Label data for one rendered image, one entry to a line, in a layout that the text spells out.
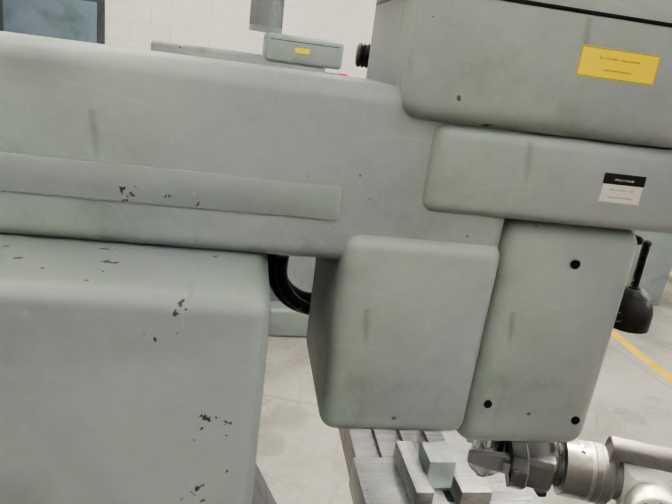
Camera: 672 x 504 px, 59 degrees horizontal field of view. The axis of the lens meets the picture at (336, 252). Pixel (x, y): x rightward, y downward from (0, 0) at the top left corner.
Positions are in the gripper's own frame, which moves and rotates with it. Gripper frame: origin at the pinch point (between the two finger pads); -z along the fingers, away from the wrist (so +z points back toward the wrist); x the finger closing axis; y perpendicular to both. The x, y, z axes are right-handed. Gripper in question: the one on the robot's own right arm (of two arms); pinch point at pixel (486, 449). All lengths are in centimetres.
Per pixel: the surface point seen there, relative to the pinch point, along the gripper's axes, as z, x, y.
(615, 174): 5.0, 11.2, -45.9
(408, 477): -10.6, -11.8, 17.3
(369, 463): -18.4, -17.5, 20.5
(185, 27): -322, -577, -73
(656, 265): 180, -447, 79
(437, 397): -9.9, 16.1, -16.3
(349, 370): -20.9, 19.9, -19.6
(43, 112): -53, 30, -46
